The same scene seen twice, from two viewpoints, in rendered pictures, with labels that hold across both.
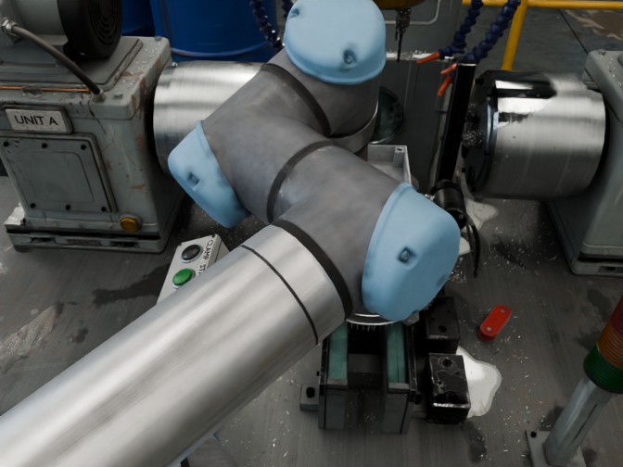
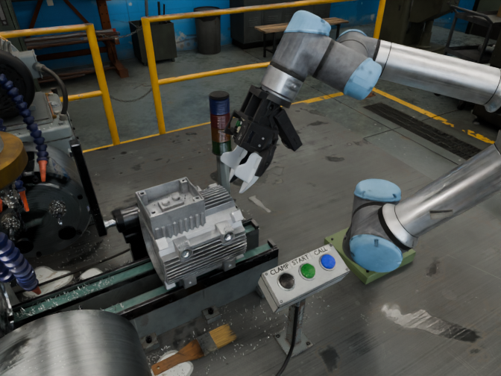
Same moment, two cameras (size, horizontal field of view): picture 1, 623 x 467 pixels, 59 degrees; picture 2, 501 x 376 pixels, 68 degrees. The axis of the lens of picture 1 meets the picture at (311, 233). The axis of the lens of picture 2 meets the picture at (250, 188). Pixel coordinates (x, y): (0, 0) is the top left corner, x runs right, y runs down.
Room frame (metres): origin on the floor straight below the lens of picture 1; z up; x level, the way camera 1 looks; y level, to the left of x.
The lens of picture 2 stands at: (0.90, 0.53, 1.62)
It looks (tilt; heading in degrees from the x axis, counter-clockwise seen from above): 36 degrees down; 236
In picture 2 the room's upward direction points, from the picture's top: straight up
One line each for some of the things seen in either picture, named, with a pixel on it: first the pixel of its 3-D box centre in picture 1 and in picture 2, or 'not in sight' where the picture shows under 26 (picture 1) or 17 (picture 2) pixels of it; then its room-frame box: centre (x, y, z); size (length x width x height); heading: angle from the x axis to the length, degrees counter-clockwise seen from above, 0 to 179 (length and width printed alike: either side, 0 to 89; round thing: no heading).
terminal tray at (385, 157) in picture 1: (375, 184); (171, 208); (0.69, -0.10, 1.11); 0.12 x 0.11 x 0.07; 177
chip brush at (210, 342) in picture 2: not in sight; (194, 349); (0.74, 0.05, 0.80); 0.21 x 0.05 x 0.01; 177
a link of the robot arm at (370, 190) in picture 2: not in sight; (375, 206); (0.18, 0.06, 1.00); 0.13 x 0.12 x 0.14; 41
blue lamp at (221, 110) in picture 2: not in sight; (219, 104); (0.40, -0.38, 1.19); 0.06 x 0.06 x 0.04
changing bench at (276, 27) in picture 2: not in sight; (301, 39); (-2.90, -3.80, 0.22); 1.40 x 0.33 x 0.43; 173
